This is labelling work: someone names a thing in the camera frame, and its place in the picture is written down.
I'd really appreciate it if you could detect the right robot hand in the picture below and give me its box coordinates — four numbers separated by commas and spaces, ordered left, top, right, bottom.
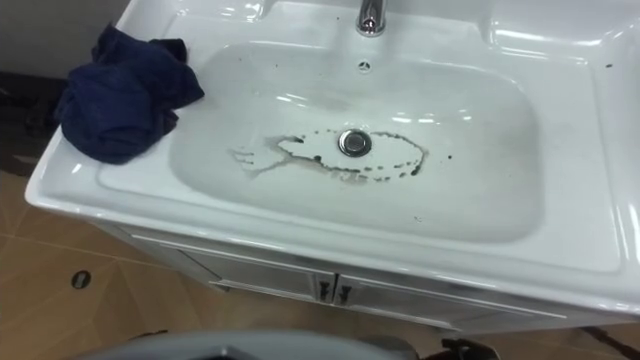
424, 337, 502, 360

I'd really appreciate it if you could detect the dark blue cloth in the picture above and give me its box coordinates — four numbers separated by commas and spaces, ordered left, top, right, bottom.
53, 23, 206, 166

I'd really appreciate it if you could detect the white washbasin vanity cabinet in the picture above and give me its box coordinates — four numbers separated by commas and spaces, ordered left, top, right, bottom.
24, 0, 640, 335

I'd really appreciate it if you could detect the chrome sink drain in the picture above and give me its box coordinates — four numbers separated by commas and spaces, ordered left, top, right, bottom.
338, 128, 373, 158

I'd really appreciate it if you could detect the chrome basin faucet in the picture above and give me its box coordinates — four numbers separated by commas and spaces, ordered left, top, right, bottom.
355, 0, 389, 38

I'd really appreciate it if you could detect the round floor drain cap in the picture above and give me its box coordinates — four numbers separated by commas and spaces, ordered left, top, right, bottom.
70, 269, 93, 290

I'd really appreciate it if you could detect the black floor cable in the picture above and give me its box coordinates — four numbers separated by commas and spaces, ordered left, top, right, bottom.
582, 326, 640, 360

